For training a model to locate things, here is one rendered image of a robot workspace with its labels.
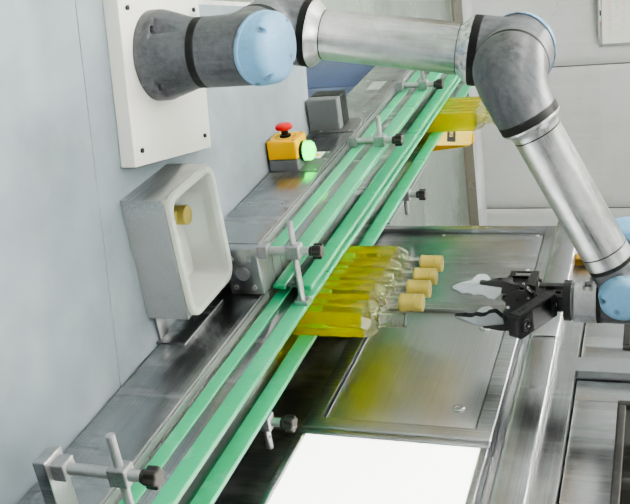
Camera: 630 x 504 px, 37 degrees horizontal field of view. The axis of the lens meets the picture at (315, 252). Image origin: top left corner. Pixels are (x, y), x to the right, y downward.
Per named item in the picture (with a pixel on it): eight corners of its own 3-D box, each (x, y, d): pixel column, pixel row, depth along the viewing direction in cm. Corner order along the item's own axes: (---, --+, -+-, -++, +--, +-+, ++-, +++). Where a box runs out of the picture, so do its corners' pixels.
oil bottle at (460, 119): (412, 133, 279) (508, 130, 269) (410, 115, 277) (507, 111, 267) (417, 127, 284) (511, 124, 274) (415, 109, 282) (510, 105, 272)
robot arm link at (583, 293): (595, 331, 166) (594, 290, 162) (569, 330, 167) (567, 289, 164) (598, 310, 172) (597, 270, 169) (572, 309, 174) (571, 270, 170)
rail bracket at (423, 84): (394, 92, 262) (441, 90, 257) (391, 67, 259) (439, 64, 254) (398, 88, 265) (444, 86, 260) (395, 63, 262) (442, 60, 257)
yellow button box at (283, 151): (268, 171, 211) (299, 170, 208) (263, 139, 208) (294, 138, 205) (279, 160, 217) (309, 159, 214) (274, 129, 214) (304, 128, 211)
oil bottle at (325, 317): (272, 335, 181) (378, 339, 173) (267, 309, 178) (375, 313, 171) (282, 320, 185) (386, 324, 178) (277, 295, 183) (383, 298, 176)
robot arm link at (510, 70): (515, 34, 133) (670, 311, 144) (526, 16, 142) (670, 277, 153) (446, 73, 139) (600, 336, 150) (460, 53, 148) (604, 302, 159)
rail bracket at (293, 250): (265, 305, 176) (328, 307, 172) (250, 224, 169) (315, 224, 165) (271, 298, 179) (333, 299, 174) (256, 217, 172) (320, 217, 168)
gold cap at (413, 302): (399, 314, 177) (422, 315, 176) (397, 298, 176) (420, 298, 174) (404, 305, 180) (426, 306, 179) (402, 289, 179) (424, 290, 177)
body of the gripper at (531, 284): (509, 304, 179) (574, 306, 175) (502, 327, 172) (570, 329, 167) (507, 268, 176) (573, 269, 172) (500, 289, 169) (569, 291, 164)
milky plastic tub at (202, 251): (150, 319, 162) (195, 321, 159) (120, 200, 153) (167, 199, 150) (193, 273, 177) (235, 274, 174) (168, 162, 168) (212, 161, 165)
